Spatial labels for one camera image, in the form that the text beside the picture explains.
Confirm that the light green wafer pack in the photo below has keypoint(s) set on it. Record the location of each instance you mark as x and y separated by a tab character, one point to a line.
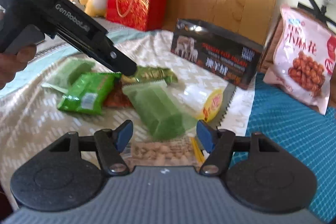
164	117

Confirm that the yellow peanut snack bag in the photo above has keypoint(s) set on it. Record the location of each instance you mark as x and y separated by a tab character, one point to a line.
183	151

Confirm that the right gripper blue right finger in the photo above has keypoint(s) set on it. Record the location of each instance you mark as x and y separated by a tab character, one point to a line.
220	146

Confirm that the person left hand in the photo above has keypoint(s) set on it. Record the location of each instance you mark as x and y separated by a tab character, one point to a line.
12	64

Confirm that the dark green pickle pack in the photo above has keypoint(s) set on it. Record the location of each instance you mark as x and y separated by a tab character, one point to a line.
150	74

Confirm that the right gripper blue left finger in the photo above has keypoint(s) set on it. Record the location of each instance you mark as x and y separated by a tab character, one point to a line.
109	144

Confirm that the bright green snack bag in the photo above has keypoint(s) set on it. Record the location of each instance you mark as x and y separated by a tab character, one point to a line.
88	93

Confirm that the red orange snack bag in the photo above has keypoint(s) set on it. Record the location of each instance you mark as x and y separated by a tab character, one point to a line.
116	98

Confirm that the pink fried twist snack bag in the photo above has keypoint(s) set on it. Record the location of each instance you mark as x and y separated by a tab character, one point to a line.
304	59

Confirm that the blue mesh mat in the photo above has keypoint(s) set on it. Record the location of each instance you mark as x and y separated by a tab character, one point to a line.
303	132

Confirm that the red gift box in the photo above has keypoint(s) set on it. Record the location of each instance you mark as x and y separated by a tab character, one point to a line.
142	15

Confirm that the black sheep print box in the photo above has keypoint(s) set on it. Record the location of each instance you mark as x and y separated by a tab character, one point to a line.
224	53

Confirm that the patterned patchwork bed sheet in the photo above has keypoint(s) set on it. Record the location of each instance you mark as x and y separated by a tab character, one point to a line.
34	130

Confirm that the yellow lid jelly cup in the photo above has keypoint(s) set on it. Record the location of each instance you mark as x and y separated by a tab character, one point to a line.
211	107

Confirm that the pink snack bar pack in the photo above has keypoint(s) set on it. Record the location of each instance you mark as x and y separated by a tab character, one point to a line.
66	74

